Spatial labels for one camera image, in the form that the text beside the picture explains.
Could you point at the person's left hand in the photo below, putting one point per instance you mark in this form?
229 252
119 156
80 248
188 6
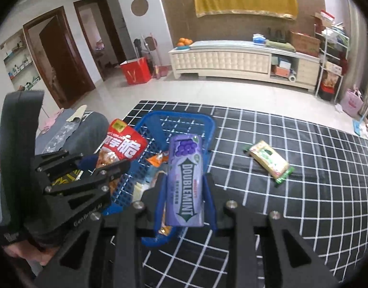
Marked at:
28 253

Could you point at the black router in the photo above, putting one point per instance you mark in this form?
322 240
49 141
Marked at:
277 34

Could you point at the small orange snack packet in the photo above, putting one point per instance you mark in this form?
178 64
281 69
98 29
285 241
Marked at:
158 159

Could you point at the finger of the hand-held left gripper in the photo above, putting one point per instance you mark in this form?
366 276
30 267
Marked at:
88 183
58 159

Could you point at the pink cloth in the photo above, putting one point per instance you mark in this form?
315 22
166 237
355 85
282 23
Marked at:
50 121

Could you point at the pink gift bag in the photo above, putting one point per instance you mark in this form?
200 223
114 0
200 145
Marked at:
352 102

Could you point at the white tv cabinet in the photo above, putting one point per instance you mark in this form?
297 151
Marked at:
219 61

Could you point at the green folded cloth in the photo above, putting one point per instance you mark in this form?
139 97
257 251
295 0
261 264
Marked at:
279 45

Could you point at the purple chewing gum pack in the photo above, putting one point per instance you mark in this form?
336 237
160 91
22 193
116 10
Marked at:
185 183

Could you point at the orange box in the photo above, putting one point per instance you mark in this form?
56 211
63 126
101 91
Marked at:
282 71

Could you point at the yellow snack packet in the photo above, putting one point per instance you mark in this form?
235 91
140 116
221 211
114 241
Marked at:
165 231

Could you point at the wall shelf with small boxes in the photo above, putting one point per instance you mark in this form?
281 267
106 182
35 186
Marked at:
20 63

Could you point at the brown cardboard box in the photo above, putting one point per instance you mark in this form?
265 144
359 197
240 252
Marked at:
305 43

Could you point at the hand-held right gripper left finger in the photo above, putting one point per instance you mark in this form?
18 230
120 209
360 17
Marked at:
160 204

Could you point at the beige cracker packet green ends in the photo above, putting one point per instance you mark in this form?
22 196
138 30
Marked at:
269 160

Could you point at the blue tissue box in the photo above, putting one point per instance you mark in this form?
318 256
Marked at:
259 39

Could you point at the yellow black packet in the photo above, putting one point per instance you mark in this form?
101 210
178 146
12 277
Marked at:
65 180

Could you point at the blue plastic basket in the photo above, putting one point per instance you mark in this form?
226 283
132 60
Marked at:
184 123

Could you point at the pile of oranges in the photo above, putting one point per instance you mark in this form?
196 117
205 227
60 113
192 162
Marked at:
184 42

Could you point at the clear packet with white cake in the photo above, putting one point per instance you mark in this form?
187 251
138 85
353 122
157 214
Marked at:
139 189

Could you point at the white metal shelf rack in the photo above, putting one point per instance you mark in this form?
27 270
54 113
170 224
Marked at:
332 66

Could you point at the white tape roll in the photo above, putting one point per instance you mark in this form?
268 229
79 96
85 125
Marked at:
292 78

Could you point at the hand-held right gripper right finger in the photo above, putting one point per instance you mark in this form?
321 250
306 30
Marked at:
210 204

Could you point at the red paper bag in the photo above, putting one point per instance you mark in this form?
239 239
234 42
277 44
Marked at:
136 71

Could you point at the orange-red snack bag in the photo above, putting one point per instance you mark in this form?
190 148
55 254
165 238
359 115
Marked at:
125 147

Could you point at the brown wooden door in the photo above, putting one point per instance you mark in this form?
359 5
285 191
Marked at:
64 60

